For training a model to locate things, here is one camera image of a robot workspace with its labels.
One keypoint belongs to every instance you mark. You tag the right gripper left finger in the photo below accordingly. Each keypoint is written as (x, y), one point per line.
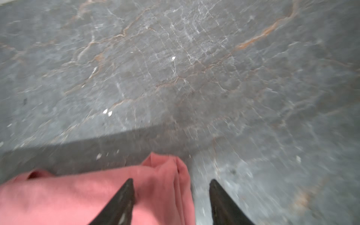
(119, 209)

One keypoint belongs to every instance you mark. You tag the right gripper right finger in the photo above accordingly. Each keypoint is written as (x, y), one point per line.
(224, 210)

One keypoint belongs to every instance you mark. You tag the pink t shirt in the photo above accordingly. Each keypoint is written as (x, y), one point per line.
(162, 195)

